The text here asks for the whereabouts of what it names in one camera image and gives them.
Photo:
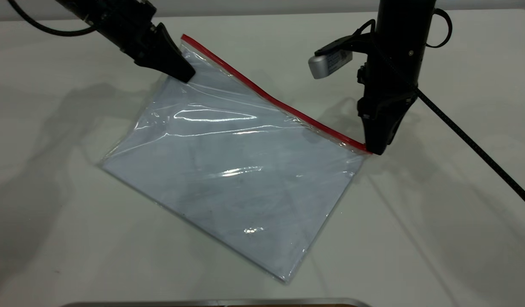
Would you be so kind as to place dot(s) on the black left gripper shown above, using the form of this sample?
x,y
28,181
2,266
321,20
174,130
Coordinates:
x,y
126,25

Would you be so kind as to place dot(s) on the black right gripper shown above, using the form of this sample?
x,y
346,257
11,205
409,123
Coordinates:
x,y
390,85

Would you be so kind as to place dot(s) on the clear plastic zipper bag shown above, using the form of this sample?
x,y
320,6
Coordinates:
x,y
207,74

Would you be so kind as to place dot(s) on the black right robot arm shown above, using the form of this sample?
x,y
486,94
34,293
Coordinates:
x,y
405,23

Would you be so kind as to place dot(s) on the grey table edge strip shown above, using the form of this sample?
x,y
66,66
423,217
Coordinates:
x,y
202,303

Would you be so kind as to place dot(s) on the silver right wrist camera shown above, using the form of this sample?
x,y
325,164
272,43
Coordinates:
x,y
328,64

